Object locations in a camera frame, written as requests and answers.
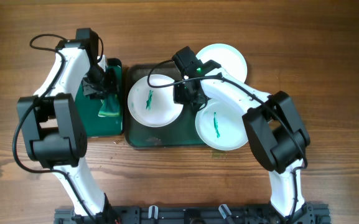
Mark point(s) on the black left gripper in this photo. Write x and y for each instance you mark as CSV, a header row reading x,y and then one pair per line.
x,y
110,86

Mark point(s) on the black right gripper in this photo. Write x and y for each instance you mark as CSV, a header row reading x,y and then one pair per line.
x,y
179,98

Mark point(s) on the green yellow sponge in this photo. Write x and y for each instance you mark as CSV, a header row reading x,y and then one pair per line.
x,y
110,107

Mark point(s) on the white plate tray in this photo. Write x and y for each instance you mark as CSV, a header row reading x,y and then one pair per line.
x,y
152,107
220,127

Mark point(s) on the white plate tray corner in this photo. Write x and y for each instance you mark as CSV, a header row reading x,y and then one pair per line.
x,y
228,57

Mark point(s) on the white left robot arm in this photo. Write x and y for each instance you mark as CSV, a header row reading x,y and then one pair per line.
x,y
55,137

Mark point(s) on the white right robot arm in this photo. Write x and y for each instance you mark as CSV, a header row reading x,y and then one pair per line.
x,y
276,134

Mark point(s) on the grey serving tray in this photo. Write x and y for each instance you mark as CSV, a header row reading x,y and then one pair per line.
x,y
181,132

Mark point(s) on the black tray with green water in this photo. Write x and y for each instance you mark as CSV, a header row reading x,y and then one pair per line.
x,y
88,109

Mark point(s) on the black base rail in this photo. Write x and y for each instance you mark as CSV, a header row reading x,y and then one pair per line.
x,y
310,213

